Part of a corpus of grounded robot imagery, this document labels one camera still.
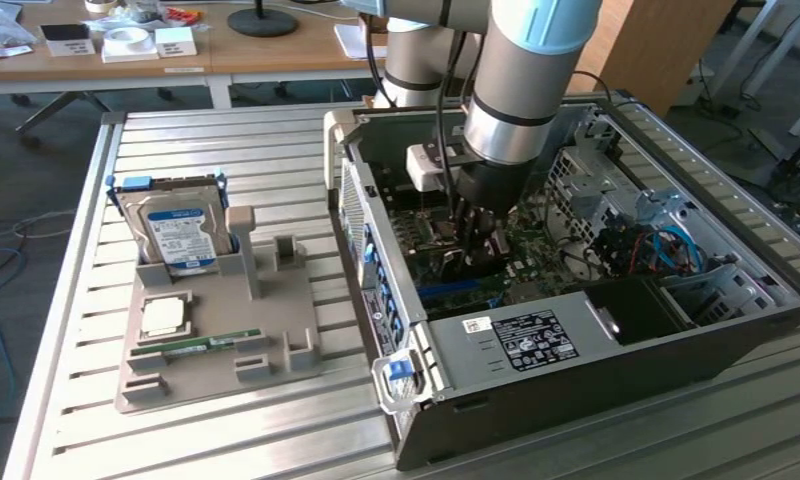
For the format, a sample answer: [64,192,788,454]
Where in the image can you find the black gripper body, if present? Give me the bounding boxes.
[453,160,536,220]

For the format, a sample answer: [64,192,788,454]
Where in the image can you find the black graphics card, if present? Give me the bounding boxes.
[437,248,508,283]

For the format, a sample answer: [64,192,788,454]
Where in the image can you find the CPU socket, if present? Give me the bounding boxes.
[415,208,459,247]

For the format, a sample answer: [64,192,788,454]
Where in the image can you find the blue expansion slot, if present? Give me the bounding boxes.
[415,278,483,301]

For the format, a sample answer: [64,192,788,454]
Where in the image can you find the perforated metal drive cage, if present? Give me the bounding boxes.
[544,146,641,237]

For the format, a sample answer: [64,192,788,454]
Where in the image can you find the grey power supply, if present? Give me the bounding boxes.
[409,293,625,402]

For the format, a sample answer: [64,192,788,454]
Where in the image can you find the grey parts rack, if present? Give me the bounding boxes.
[112,204,325,415]

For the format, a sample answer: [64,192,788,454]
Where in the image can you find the open black PC case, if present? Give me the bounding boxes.
[322,89,800,472]

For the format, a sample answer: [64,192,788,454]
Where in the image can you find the white booklet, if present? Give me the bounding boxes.
[332,23,389,63]

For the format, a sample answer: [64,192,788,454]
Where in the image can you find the small cardboard box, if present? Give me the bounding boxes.
[357,12,392,48]

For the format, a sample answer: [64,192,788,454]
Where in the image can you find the metal disk bay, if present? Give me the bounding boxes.
[657,263,776,327]

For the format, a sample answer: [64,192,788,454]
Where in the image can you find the hard disk with blue caddy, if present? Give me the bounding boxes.
[105,172,241,277]

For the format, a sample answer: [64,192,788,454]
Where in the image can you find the wooden desk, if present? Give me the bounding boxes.
[0,0,401,109]

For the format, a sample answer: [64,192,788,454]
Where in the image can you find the green RAM stick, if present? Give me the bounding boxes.
[132,328,265,356]

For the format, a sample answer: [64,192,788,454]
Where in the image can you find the black round lamp base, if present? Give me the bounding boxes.
[225,0,301,38]

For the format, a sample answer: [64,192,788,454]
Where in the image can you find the silver CPU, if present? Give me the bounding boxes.
[140,298,188,338]

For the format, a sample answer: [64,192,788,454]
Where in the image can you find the plain white box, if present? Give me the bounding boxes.
[153,25,198,60]

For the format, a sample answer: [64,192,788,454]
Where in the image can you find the orange small parts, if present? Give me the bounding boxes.
[161,5,205,26]

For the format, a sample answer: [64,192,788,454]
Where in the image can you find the flat white box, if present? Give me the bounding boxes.
[100,37,161,65]

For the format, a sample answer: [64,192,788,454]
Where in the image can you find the white tape roll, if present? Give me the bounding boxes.
[102,26,150,49]

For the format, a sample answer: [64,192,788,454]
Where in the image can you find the white box with black top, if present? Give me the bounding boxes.
[38,23,97,58]

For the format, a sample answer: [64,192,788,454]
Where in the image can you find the clear plastic bag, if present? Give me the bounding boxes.
[0,0,38,47]

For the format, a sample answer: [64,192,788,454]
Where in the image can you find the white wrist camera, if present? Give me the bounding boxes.
[404,141,465,194]

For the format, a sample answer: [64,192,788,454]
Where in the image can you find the red wire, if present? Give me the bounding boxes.
[624,231,643,277]

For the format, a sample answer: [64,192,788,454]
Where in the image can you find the blue wire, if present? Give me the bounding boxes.
[644,226,707,277]

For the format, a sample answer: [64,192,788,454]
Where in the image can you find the white floor cable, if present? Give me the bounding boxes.
[0,208,76,239]

